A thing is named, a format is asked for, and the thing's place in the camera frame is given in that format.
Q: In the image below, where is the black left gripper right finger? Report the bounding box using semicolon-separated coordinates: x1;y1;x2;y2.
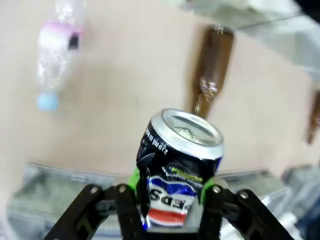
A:
197;176;298;240

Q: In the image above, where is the clear plastic bottle pink label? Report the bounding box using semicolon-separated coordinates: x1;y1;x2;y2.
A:
35;0;87;112

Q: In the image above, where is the brown glass bottle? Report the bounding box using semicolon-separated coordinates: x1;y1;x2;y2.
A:
188;26;235;120
306;90;320;145

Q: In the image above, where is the crushed black Pepsi can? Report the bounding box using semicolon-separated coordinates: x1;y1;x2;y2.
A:
135;107;225;230

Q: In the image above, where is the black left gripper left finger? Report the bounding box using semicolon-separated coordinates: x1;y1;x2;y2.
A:
43;166;145;240

